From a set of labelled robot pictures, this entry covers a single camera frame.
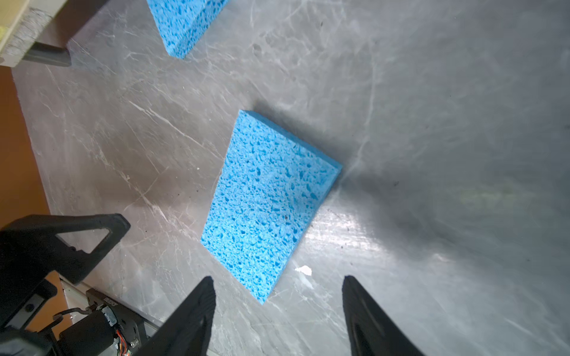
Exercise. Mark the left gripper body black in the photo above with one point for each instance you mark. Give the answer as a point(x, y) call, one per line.
point(24, 291)

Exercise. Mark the blue sponge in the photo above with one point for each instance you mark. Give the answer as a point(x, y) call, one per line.
point(181, 23)
point(271, 186)

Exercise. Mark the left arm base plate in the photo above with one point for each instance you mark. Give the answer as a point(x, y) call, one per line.
point(135, 328)

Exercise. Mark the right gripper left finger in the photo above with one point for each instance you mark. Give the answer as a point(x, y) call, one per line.
point(189, 329)

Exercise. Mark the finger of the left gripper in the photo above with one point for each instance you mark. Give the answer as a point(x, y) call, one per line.
point(38, 237)

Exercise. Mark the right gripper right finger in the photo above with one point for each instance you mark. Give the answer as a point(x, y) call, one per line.
point(370, 330)

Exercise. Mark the white two-tier shelf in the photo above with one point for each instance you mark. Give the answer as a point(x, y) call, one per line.
point(22, 23)

